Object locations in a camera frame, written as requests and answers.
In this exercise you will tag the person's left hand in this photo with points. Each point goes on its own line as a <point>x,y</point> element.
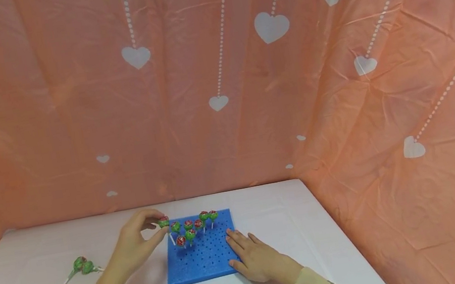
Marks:
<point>130,248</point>

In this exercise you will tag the person's right hand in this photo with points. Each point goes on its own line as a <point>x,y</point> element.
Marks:
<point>258,260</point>

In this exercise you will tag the person's right little finger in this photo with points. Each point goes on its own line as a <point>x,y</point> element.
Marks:
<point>256,240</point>

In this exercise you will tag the person's right index finger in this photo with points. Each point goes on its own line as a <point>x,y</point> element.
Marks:
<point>235,247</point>

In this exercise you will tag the person's right ring finger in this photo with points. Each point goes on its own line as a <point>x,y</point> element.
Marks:
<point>247,239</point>

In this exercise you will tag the green lollipop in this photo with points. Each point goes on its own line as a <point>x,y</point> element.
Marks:
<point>163,221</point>
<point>88,268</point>
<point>79,263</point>

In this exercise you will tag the group of standing green lollipops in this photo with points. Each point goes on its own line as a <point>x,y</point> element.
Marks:
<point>188,225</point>

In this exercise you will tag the person's left index finger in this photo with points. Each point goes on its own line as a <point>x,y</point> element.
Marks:
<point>147,214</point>

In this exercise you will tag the person's left fingers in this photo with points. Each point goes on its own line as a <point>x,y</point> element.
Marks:
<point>148,227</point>

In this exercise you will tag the person's left thumb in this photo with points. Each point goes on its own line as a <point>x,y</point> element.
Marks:
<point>156,242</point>

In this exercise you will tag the person's right thumb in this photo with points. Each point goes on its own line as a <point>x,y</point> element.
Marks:
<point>237,265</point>

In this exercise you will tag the blue perforated foam board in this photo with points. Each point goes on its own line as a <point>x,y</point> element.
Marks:
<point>205,264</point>

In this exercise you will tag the person's right middle finger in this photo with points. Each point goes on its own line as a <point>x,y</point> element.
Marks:
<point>237,239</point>

